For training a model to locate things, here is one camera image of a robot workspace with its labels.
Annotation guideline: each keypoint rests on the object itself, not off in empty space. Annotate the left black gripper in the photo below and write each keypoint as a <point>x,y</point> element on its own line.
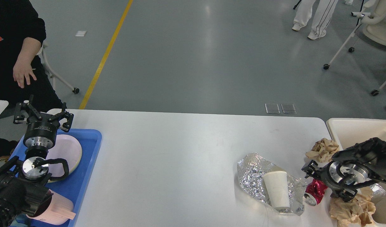
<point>41,133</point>

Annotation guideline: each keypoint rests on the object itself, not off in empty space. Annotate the walking person white trousers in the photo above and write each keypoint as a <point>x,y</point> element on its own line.
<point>321,17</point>

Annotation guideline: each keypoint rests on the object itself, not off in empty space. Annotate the white chair left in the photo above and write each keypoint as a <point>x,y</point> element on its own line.
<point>54,76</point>

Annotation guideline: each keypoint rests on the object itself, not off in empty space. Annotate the foil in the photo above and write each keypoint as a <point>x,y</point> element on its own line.
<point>250,172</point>
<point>378,192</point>

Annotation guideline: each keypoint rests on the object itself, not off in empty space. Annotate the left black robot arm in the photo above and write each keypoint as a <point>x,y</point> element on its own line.
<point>23,183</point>

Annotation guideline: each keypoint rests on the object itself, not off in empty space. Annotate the cream plastic bin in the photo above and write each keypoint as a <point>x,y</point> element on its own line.
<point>349,131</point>

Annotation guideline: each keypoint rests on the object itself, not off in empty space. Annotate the large crumpled brown paper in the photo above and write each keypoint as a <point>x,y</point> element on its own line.
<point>358,211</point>

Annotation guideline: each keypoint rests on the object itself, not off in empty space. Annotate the pink plate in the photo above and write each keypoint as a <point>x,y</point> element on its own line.
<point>69,148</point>

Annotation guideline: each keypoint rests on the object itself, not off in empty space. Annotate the white paper cup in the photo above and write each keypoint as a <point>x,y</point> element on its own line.
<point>276,183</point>

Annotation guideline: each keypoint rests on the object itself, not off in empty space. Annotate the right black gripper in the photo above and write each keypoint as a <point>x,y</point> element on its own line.
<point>343,177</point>

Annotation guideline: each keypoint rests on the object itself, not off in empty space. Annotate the seated person in black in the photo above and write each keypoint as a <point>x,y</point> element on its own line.
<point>22,33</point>

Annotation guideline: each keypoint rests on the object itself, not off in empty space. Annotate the cream office chair right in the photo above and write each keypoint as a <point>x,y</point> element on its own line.
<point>372,25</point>

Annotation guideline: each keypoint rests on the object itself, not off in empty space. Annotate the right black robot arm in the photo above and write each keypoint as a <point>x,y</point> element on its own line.
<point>371,154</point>

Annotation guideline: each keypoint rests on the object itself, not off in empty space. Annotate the pink mug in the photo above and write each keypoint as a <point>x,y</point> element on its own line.
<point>56,210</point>

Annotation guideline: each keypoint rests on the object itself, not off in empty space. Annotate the crushed red can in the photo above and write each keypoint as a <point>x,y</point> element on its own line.
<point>314,192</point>

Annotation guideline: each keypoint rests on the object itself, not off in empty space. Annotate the grey floor plate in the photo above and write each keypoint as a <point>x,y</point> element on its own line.
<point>272,108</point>
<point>288,108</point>

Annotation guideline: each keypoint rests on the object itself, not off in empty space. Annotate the blue plastic tray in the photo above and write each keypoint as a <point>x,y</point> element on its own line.
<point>75,185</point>

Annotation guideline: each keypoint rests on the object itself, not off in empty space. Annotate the seated person's hand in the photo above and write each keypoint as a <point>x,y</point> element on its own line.
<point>23,73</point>

